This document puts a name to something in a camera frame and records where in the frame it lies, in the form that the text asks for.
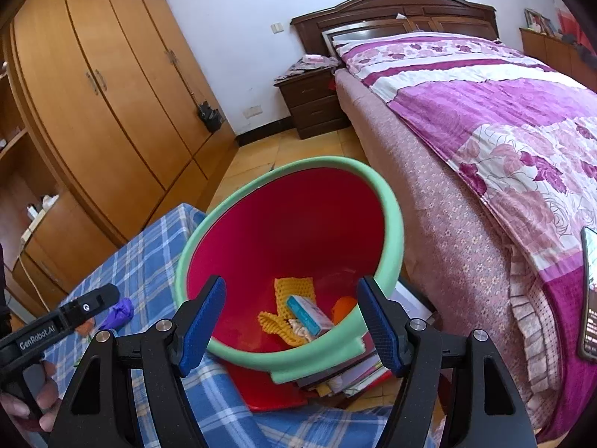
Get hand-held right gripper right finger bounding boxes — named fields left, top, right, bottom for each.
left=357, top=276, right=537, bottom=448

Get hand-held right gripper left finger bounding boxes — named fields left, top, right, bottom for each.
left=49, top=275, right=228, bottom=448

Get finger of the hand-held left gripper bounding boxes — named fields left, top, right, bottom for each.
left=58, top=284, right=121, bottom=331

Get purple glove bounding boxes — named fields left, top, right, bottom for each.
left=100, top=299, right=135, bottom=334

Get large orange foam net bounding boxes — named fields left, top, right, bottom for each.
left=331, top=296, right=360, bottom=325

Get white green medicine box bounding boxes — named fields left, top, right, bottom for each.
left=285, top=295, right=334, bottom=337

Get yellow foam net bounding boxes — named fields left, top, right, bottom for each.
left=273, top=277, right=318, bottom=332
left=258, top=310, right=304, bottom=348

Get white tissue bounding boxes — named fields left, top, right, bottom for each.
left=287, top=318, right=318, bottom=342

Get red bucket with green rim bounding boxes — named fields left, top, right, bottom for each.
left=175, top=156, right=404, bottom=414

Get person's left hand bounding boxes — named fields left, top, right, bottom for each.
left=0, top=361, right=60, bottom=432

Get stack of books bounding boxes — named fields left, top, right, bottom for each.
left=294, top=280, right=437, bottom=399

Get blue plaid tablecloth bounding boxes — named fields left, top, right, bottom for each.
left=35, top=203, right=446, bottom=448

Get white power strip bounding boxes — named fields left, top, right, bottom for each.
left=21, top=196, right=59, bottom=243

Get pink bed sheet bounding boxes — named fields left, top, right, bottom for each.
left=335, top=69, right=560, bottom=430

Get wooden wardrobe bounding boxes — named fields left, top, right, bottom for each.
left=9, top=0, right=238, bottom=248

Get black smartphone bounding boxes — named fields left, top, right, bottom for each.
left=577, top=226, right=597, bottom=362

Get black hanging bag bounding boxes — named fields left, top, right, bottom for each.
left=197, top=102, right=227, bottom=132

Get dark wooden nightstand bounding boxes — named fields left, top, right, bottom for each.
left=274, top=68, right=350, bottom=140

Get bed with purple floral quilt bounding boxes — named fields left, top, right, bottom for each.
left=332, top=32, right=597, bottom=439

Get pile of floral cloth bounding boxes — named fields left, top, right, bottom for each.
left=274, top=55, right=339, bottom=85

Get dark framed panel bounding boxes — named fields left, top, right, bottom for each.
left=322, top=23, right=411, bottom=53

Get light wooden bedside cabinet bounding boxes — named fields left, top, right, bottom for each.
left=520, top=28, right=597, bottom=89

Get dark wooden headboard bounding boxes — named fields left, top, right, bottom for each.
left=290, top=0, right=500, bottom=52

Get standing photo frames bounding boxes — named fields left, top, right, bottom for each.
left=525, top=8, right=556, bottom=35

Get white cable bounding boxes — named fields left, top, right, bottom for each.
left=16, top=243, right=40, bottom=299

